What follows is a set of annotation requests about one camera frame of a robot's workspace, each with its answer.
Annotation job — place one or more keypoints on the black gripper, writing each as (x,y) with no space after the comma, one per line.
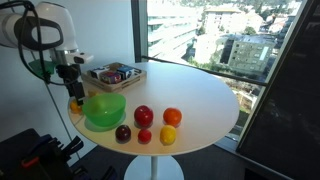
(68,73)

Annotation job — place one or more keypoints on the round yellow-orange fruit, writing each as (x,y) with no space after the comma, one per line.
(75,107)

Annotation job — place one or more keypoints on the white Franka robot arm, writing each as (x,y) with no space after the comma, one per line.
(50,20)

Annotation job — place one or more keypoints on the green plastic bowl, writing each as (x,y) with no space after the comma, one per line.
(104,110)

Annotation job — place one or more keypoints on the orange fruit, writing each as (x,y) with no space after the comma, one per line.
(172,117)

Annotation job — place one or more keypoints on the thin metal stand pole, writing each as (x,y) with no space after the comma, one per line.
(58,111)

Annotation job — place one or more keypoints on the black and white picture cube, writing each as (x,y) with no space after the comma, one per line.
(98,73)

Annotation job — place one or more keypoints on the wooden slatted tray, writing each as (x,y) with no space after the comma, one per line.
(113,87)

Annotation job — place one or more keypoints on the red colourful picture cube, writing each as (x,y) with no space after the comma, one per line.
(111,77)

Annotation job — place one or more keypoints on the blue picture cube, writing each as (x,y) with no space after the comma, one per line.
(125,72)

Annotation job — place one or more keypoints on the dark purple plum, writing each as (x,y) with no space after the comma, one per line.
(123,133)

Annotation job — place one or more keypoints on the red apple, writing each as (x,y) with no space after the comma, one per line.
(143,116)

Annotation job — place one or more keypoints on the red strawberry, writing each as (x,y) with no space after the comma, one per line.
(144,136)

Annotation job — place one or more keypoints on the yellow lemon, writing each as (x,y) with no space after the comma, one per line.
(168,134)

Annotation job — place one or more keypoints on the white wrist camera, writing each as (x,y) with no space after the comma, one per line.
(80,58)

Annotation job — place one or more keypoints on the green stand mount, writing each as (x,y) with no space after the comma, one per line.
(36,66)

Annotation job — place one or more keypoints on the white table pedestal base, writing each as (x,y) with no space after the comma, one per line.
(153,170)

